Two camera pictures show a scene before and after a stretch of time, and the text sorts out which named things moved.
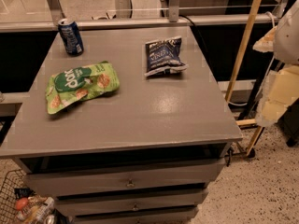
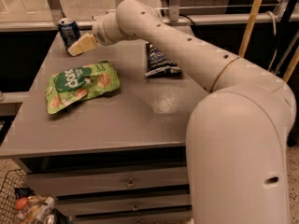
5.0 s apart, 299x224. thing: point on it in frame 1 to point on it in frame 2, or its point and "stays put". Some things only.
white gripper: (288, 39) to (100, 32)
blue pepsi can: (71, 36) stays put
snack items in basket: (31, 208) stays put
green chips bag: (68, 87) stays put
